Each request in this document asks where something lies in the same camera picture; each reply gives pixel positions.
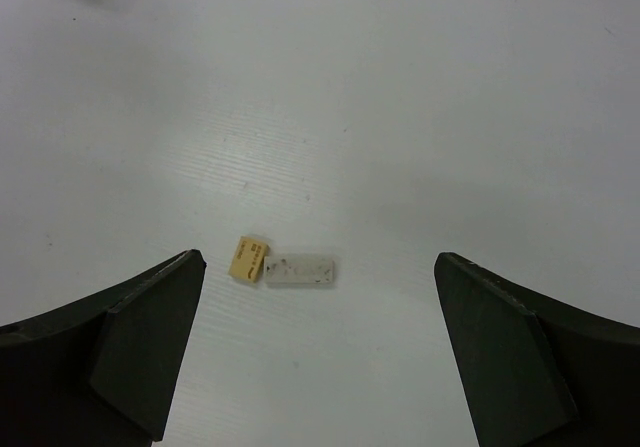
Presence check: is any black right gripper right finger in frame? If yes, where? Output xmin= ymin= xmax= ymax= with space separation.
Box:
xmin=434 ymin=252 xmax=639 ymax=446

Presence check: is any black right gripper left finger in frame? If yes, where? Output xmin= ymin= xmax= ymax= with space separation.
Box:
xmin=1 ymin=250 xmax=206 ymax=446

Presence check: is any yellow eraser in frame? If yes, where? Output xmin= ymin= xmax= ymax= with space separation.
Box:
xmin=228 ymin=235 xmax=270 ymax=284

